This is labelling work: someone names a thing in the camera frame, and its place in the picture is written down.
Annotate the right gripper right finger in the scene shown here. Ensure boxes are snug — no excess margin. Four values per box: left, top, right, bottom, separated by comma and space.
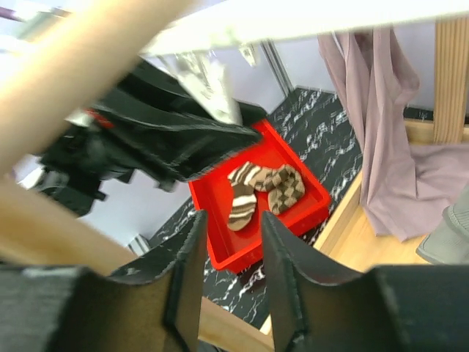
261, 212, 468, 351

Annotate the mauve sock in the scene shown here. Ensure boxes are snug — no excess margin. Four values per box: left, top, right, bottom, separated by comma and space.
318, 27, 468, 241

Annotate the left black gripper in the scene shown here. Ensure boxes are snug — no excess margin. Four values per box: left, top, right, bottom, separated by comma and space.
36, 60, 264, 216

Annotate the white clip hanger frame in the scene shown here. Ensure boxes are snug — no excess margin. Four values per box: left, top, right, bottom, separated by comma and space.
143, 0, 468, 56

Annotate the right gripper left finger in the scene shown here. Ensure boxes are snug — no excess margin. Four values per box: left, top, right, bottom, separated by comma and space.
1, 210, 207, 352

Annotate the wooden stand with tray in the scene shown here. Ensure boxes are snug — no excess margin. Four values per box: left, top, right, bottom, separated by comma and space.
1, 1, 468, 351

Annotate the black marble mat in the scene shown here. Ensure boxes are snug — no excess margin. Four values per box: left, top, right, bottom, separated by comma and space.
128, 86, 363, 329

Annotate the red plastic tray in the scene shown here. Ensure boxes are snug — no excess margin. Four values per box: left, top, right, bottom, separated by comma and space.
188, 120, 333, 274

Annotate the grey beige sock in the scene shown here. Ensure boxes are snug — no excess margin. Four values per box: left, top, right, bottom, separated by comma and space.
416, 186, 469, 265

